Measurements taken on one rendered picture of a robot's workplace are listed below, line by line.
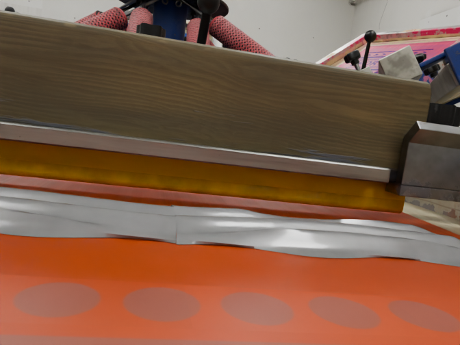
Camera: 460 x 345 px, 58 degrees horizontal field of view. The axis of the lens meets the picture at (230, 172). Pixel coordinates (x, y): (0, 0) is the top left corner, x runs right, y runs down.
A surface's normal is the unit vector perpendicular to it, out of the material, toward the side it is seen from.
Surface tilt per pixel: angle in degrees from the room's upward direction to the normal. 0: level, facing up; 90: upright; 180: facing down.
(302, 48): 90
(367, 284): 0
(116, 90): 90
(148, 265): 0
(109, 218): 34
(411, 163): 90
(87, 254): 0
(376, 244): 39
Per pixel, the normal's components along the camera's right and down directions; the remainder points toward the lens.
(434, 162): 0.18, 0.13
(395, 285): 0.13, -0.99
